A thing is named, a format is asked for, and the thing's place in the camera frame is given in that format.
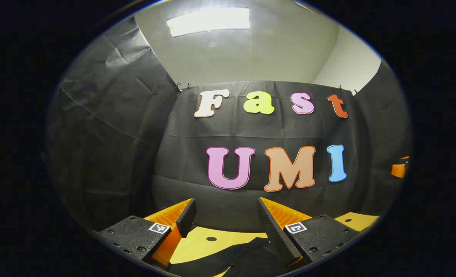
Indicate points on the black garment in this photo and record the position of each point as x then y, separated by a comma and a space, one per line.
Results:
251, 257

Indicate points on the ceiling light panel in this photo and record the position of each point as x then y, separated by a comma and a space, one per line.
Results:
208, 21

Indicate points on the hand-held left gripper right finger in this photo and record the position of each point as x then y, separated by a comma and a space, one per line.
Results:
276, 234

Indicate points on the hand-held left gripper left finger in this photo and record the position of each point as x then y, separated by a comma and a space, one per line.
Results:
135, 234

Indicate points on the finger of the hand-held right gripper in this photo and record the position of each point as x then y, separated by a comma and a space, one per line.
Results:
399, 169

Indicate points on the black backdrop cloth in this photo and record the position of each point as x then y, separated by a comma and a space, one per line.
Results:
228, 130

